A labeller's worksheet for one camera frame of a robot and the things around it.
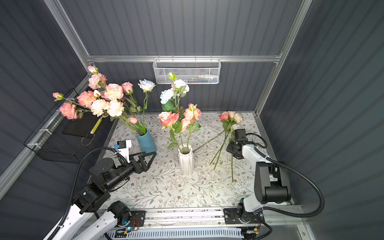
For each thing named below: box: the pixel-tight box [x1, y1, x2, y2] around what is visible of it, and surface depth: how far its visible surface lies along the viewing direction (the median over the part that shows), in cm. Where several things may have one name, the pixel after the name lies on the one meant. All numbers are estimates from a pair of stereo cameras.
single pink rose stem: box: [121, 81, 144, 134], surface depth 76 cm
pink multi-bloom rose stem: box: [87, 65, 108, 92], surface depth 63 cm
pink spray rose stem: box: [52, 90, 97, 120], surface depth 63 cm
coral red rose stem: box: [157, 111, 183, 151], surface depth 58 cm
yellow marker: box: [90, 116, 103, 135], surface depth 78 cm
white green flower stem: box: [160, 71, 190, 112], surface depth 63 cm
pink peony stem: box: [100, 83, 124, 102], surface depth 65 cm
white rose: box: [137, 79, 156, 132], surface depth 74 cm
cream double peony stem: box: [90, 99, 142, 135], surface depth 65 cm
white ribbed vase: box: [178, 143, 195, 176], surface depth 77 cm
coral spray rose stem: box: [181, 103, 202, 152], surface depth 66 cm
